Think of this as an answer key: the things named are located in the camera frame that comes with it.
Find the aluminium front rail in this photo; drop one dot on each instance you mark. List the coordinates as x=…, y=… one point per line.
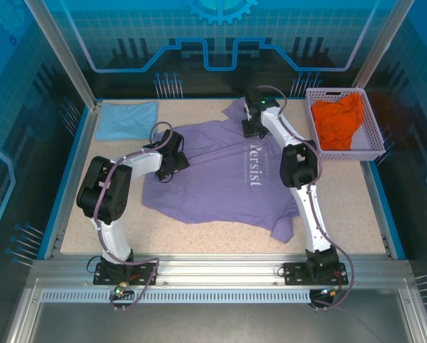
x=216, y=268

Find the orange t-shirt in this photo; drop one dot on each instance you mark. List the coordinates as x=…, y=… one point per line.
x=336, y=121

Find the light blue folded t-shirt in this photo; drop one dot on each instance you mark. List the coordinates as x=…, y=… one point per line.
x=127, y=119

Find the purple printed t-shirt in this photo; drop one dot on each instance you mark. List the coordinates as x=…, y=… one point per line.
x=213, y=171

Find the lavender plastic basket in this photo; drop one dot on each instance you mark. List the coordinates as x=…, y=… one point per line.
x=342, y=155

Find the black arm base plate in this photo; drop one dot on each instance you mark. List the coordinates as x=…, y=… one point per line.
x=295, y=273
x=145, y=273

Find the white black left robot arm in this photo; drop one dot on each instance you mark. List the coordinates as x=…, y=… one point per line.
x=104, y=189

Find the aluminium frame post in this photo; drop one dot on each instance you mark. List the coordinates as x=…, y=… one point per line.
x=66, y=57
x=382, y=46

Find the small connector with green light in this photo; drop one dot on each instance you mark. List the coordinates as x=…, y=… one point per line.
x=330, y=292
x=120, y=288

